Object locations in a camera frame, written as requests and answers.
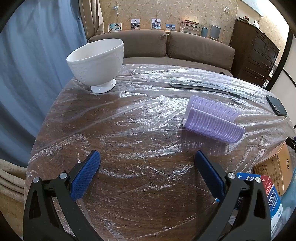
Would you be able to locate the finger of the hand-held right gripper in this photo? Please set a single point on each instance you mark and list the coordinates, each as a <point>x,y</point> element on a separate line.
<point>292,143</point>

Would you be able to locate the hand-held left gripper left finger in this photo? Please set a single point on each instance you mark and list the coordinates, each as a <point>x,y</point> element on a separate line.
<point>85,171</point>

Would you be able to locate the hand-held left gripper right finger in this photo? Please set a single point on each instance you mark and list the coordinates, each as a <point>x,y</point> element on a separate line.
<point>208,171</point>

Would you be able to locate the blue and white medicine box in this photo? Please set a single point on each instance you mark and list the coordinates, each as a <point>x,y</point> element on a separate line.
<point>274,204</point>

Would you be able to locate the gold cardboard box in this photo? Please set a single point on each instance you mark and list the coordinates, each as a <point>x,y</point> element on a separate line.
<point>277,166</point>

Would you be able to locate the dark blue smartphone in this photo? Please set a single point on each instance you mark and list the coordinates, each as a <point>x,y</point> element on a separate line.
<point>276,105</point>

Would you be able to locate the purple plastic basket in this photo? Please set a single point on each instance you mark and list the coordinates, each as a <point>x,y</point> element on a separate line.
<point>215,125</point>

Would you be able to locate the white black-framed screen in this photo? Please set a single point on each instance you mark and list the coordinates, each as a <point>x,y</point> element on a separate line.
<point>286,69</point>

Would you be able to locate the beige folded cloth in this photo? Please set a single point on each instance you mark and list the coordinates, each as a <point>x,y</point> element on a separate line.
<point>11,180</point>

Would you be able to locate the black flat tray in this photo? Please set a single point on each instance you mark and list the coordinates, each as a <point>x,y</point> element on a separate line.
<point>198,87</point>

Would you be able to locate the dark wooden dresser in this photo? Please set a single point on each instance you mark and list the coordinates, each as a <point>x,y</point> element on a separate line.
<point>254,53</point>

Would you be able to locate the white footed bowl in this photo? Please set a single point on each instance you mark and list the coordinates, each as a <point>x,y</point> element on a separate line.
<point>97,64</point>

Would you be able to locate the blue curtain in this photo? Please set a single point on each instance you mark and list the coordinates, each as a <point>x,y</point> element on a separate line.
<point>34,69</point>

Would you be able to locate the round white mirror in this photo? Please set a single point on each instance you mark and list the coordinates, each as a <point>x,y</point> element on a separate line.
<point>256,24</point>

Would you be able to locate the brown sofa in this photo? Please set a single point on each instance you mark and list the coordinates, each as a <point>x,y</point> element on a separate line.
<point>185,46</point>

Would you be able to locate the brown ornament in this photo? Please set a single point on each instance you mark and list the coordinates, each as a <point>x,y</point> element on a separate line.
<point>245,19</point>

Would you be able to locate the large grey-blue cylinder speaker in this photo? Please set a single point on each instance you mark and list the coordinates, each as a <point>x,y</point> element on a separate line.
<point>215,32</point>

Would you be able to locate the stack of books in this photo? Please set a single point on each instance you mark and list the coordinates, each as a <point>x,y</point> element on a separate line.
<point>190,27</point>

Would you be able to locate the photo of building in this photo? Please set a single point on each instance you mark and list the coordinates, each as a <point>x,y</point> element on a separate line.
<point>171,27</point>

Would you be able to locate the beige curtain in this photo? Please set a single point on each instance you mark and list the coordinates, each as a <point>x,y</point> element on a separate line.
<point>92,18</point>

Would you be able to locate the photo of standing figure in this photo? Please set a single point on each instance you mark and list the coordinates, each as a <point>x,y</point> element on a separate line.
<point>135,24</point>

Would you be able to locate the photo of seated figure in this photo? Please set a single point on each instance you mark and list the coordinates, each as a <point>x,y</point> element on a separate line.
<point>156,23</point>

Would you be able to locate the photo with light blue frame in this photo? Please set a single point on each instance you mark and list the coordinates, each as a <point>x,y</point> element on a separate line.
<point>115,27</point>

